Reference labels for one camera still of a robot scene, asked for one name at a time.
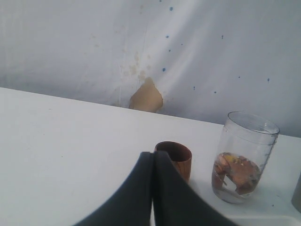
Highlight brown scraps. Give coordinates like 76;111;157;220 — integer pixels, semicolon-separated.
212;153;261;195

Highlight stainless steel cup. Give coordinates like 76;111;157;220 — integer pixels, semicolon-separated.
291;174;301;213

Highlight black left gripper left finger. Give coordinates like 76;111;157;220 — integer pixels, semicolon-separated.
76;152;154;226

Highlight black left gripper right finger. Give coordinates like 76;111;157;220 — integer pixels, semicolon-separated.
152;151;232;226

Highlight brown wooden cup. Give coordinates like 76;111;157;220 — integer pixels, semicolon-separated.
155;141;192;183

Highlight white stained backdrop sheet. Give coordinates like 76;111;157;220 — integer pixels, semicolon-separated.
0;0;301;137

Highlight clear plastic shaker cup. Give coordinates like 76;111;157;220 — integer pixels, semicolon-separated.
212;111;280;204

